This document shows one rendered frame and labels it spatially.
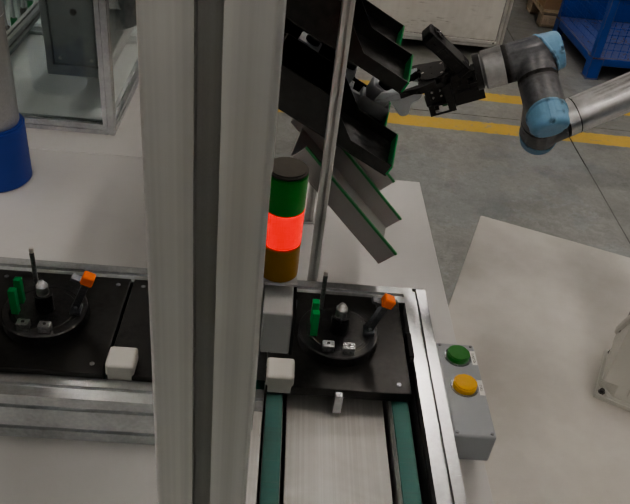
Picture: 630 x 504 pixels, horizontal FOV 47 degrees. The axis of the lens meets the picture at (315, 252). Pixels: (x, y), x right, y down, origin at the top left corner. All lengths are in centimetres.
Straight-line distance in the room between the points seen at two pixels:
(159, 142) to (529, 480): 118
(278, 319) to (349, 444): 35
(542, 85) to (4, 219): 118
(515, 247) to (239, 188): 166
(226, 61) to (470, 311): 144
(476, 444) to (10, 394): 73
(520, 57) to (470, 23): 394
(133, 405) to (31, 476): 19
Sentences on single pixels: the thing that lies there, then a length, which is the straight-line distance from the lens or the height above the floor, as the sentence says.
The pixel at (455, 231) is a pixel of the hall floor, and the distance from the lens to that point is 340.
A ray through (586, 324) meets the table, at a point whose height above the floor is 86.
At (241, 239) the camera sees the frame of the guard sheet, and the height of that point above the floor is 174.
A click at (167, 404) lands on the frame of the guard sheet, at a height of 167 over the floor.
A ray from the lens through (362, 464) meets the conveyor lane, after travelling 118.
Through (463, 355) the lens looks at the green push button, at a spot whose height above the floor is 97.
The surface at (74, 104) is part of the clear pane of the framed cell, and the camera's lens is 208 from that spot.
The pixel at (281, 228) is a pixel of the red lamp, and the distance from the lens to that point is 87.
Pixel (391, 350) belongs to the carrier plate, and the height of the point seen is 97.
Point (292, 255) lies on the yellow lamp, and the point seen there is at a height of 130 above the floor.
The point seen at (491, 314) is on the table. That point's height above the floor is 86.
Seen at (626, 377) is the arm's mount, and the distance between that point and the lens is 146.
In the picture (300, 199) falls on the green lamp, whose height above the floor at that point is 138.
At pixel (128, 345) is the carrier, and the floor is 97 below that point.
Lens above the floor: 184
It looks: 37 degrees down
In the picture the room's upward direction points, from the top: 7 degrees clockwise
